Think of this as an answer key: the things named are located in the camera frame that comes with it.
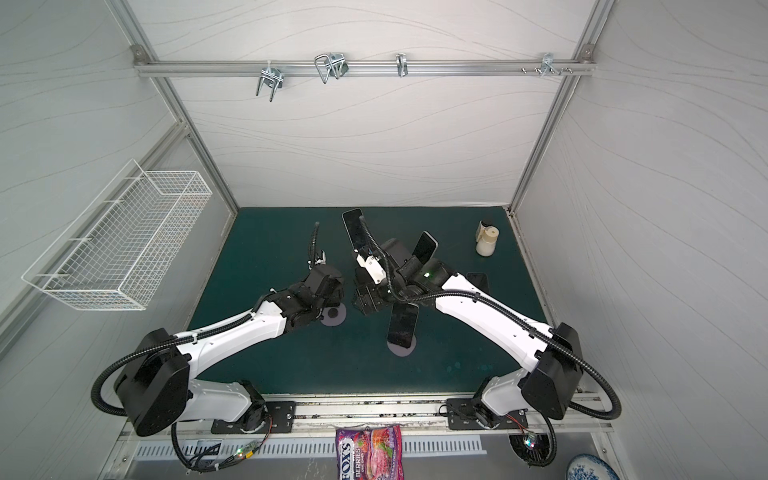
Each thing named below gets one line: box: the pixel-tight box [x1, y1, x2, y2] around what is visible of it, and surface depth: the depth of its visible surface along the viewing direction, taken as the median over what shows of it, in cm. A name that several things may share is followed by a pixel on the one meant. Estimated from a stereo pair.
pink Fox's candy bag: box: [336, 425, 405, 480], surface depth 69 cm
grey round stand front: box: [387, 334, 417, 357], surface depth 84 cm
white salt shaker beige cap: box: [476, 225, 500, 257], surface depth 106 cm
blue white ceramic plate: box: [566, 454, 621, 480], surface depth 66 cm
